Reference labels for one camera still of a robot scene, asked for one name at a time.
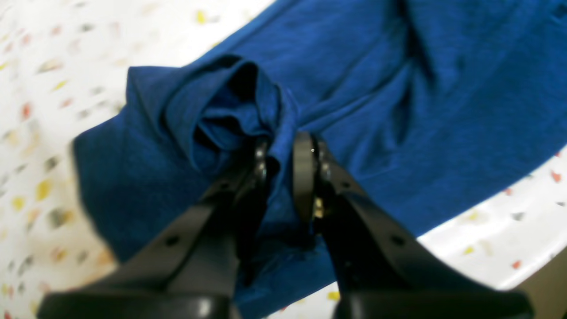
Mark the dark blue t-shirt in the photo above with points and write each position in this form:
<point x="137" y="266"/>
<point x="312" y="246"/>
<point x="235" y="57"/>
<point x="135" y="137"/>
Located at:
<point x="433" y="106"/>

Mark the terrazzo patterned tablecloth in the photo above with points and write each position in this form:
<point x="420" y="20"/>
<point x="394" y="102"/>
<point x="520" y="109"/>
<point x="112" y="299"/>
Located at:
<point x="63" y="71"/>

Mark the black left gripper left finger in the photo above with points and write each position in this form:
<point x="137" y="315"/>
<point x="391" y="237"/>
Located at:
<point x="190" y="270"/>

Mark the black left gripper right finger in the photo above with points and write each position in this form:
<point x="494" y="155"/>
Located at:
<point x="382" y="271"/>

